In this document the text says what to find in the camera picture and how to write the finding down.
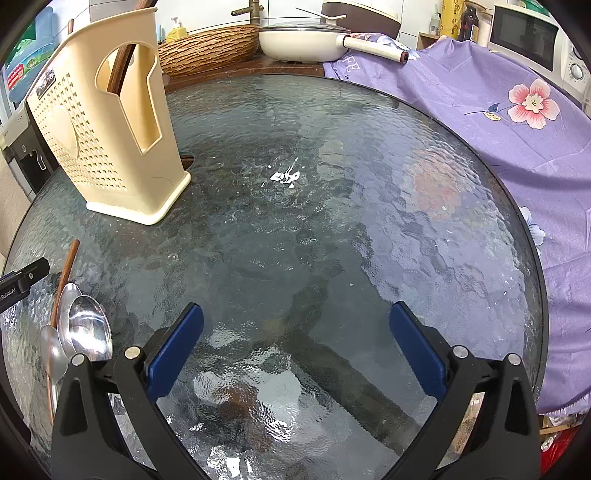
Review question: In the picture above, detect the white microwave oven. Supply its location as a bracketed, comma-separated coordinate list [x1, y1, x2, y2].
[488, 2, 591, 100]

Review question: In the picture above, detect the purple floral cloth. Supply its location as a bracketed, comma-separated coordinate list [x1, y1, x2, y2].
[322, 32, 591, 416]

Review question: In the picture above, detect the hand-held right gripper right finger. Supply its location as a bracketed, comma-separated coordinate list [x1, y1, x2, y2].
[388, 301, 542, 480]

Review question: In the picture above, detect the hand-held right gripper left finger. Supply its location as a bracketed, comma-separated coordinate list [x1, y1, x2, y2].
[50, 302, 205, 480]

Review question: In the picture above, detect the brass faucet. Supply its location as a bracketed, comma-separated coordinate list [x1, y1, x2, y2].
[231, 0, 262, 26]

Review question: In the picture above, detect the yellow wrap roll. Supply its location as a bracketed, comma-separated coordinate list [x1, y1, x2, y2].
[441, 0, 464, 40]

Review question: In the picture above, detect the blue water jug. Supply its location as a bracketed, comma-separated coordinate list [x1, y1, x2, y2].
[2, 7, 56, 104]

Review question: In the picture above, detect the cream perforated utensil holder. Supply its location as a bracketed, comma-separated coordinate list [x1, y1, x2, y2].
[25, 7, 191, 226]

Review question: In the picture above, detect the large steel spoon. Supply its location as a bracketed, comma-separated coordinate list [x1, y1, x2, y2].
[69, 295, 113, 363]

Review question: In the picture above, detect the brown wooden chopstick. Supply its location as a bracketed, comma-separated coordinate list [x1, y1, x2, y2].
[107, 0, 155, 93]
[46, 239, 81, 411]

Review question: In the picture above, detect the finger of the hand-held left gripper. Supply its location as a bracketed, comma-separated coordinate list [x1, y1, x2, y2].
[0, 257, 51, 317]

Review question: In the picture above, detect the brown glass bottle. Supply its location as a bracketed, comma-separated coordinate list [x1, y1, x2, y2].
[462, 2, 483, 44]

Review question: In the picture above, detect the white rice paddle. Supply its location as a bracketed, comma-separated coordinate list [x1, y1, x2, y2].
[295, 7, 348, 23]

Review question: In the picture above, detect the woven wicker basin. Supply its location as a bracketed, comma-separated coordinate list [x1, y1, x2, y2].
[157, 24, 260, 77]

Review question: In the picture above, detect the white pan glass lid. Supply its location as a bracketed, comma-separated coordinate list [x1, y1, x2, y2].
[257, 17, 408, 63]

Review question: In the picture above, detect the grey water dispenser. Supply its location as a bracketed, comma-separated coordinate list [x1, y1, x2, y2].
[0, 99, 61, 204]

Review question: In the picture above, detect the beige cloth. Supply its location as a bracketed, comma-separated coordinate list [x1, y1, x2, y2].
[0, 157, 31, 227]

